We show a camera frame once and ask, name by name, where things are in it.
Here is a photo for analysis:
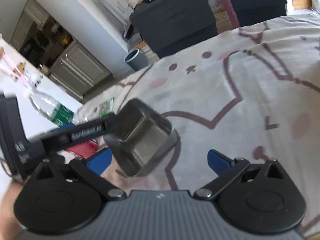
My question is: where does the green snack packet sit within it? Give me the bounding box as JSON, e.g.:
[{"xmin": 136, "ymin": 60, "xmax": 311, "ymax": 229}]
[{"xmin": 99, "ymin": 97, "xmax": 115, "ymax": 117}]

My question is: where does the red soda can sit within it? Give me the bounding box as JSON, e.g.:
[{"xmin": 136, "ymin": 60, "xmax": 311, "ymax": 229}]
[{"xmin": 66, "ymin": 139, "xmax": 98, "ymax": 159}]

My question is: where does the clear plastic water bottle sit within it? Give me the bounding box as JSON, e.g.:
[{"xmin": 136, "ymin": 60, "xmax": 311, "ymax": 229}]
[{"xmin": 28, "ymin": 89, "xmax": 74, "ymax": 127}]

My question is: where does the left dark chair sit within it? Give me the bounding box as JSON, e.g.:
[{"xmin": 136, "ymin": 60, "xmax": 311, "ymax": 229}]
[{"xmin": 130, "ymin": 0, "xmax": 218, "ymax": 59}]

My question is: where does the grey waste bin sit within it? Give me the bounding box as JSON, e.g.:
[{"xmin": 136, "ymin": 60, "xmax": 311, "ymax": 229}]
[{"xmin": 124, "ymin": 49, "xmax": 148, "ymax": 72}]

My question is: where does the grey kitchen cabinet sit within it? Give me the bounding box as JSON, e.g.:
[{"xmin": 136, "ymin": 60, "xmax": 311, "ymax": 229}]
[{"xmin": 49, "ymin": 41, "xmax": 112, "ymax": 101}]

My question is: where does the pink cushion board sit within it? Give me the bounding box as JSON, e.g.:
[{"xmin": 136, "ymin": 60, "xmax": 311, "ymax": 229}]
[{"xmin": 221, "ymin": 0, "xmax": 239, "ymax": 28}]

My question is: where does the square steel tray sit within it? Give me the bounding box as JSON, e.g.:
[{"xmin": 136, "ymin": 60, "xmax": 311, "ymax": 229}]
[{"xmin": 103, "ymin": 99, "xmax": 178, "ymax": 177}]

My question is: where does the cartoon print tablecloth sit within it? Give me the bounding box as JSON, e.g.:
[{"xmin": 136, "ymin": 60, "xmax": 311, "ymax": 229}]
[{"xmin": 78, "ymin": 12, "xmax": 319, "ymax": 236}]

